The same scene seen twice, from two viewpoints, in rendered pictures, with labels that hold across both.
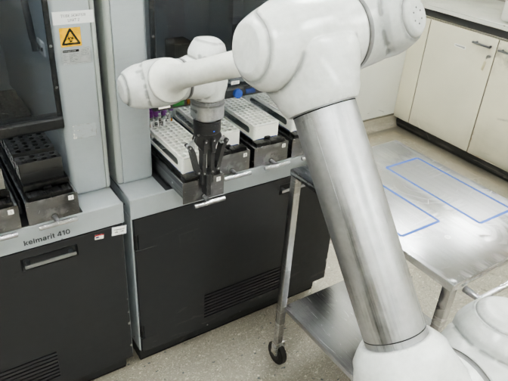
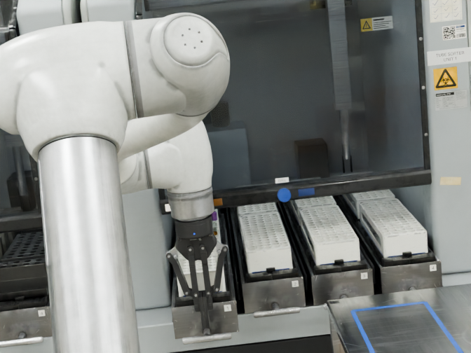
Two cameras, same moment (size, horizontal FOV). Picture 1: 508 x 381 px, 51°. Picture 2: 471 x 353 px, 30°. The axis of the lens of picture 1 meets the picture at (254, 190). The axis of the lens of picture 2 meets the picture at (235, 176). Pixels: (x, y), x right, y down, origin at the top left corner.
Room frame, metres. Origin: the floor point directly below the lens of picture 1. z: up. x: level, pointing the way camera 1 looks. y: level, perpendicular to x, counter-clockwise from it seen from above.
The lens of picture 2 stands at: (-0.04, -0.88, 1.48)
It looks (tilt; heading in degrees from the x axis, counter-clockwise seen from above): 13 degrees down; 34
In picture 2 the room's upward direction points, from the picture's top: 6 degrees counter-clockwise
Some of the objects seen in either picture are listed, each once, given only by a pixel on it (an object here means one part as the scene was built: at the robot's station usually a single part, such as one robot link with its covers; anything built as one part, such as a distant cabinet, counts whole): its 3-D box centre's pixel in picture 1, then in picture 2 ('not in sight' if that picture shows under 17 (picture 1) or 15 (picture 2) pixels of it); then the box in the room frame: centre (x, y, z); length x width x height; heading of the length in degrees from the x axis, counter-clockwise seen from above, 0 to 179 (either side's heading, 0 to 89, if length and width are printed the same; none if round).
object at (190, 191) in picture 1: (157, 143); (202, 266); (1.59, 0.33, 0.78); 0.73 x 0.14 x 0.09; 35
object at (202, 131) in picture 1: (207, 132); (195, 237); (1.32, 0.14, 0.96); 0.08 x 0.07 x 0.09; 125
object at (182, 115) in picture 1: (204, 124); (264, 243); (1.65, 0.18, 0.83); 0.30 x 0.10 x 0.06; 35
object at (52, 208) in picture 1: (23, 156); (44, 272); (1.44, 0.71, 0.78); 0.73 x 0.14 x 0.09; 35
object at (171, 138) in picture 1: (175, 144); (200, 263); (1.48, 0.25, 0.83); 0.30 x 0.10 x 0.06; 35
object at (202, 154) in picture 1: (202, 156); (193, 270); (1.31, 0.15, 0.89); 0.04 x 0.01 x 0.11; 35
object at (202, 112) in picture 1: (207, 107); (190, 202); (1.32, 0.14, 1.03); 0.09 x 0.09 x 0.06
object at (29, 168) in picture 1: (40, 168); (22, 277); (1.25, 0.58, 0.85); 0.12 x 0.02 x 0.06; 125
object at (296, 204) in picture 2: not in sight; (310, 202); (1.99, 0.24, 0.83); 0.30 x 0.10 x 0.06; 35
